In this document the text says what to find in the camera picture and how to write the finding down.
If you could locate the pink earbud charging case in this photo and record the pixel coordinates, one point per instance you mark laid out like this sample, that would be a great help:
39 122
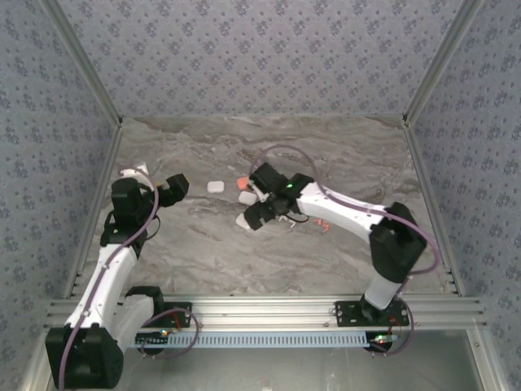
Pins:
242 183

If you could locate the white earbud charging case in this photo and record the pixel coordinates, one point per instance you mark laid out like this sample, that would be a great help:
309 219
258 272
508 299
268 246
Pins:
215 187
246 198
242 222

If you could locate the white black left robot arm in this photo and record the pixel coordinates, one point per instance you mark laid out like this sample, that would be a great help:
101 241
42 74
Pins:
106 281

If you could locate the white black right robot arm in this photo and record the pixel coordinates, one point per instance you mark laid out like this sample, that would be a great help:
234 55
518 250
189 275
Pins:
346 207

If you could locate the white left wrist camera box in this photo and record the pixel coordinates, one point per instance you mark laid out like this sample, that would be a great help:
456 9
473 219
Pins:
132 173

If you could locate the aluminium frame rail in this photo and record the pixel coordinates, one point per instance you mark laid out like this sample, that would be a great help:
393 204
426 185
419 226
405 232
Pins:
486 362
36 366
430 203
91 212

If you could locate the wide aluminium frame beam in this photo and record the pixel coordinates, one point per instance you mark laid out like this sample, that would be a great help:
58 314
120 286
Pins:
264 313

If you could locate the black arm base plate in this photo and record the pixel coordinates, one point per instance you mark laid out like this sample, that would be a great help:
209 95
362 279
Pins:
346 313
183 309

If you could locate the aluminium frame post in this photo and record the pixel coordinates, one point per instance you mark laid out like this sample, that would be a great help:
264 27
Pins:
84 61
440 61

